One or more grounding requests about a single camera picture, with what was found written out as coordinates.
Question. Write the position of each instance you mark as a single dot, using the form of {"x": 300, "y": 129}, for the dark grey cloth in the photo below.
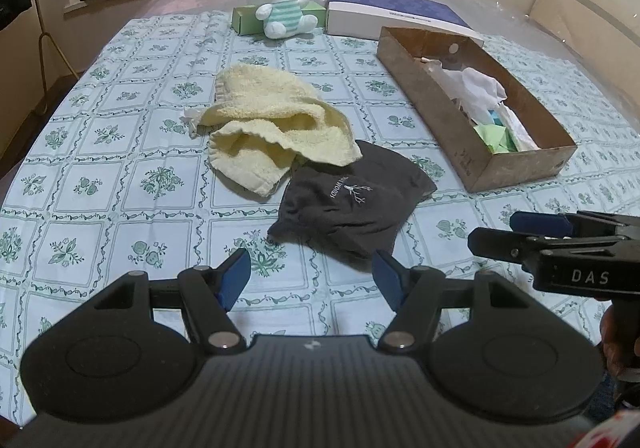
{"x": 350, "y": 198}

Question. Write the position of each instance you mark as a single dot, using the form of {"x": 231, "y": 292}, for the crumpled white tissue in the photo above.
{"x": 192, "y": 120}

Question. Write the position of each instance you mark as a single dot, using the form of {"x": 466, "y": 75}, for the green cardboard carton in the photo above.
{"x": 245, "y": 20}

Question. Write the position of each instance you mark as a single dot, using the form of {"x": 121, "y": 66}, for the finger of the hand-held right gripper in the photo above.
{"x": 542, "y": 224}
{"x": 500, "y": 244}

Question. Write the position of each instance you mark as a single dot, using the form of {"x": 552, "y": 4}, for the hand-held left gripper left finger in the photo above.
{"x": 235, "y": 278}

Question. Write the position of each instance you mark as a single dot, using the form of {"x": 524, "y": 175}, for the red and white printed cloth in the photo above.
{"x": 615, "y": 430}

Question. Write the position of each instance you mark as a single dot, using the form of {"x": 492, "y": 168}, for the light green cloth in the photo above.
{"x": 495, "y": 140}

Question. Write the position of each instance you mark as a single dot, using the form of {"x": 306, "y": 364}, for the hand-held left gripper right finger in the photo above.
{"x": 391, "y": 280}

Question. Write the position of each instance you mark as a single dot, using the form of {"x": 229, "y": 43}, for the green floral bed sheet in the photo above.
{"x": 125, "y": 153}

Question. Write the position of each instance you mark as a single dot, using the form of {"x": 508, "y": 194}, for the cream yellow towel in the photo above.
{"x": 280, "y": 128}

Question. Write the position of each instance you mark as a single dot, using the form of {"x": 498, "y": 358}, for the blue and white flat box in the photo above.
{"x": 390, "y": 3}

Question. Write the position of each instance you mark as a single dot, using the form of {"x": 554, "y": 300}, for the metal clothes rack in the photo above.
{"x": 47, "y": 48}

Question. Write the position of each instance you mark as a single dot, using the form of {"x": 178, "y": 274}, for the brown cardboard box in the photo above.
{"x": 435, "y": 108}

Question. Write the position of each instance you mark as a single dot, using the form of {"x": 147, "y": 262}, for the white bed headboard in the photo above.
{"x": 590, "y": 3}

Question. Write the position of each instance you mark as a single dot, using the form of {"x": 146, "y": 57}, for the person's right hand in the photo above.
{"x": 622, "y": 338}

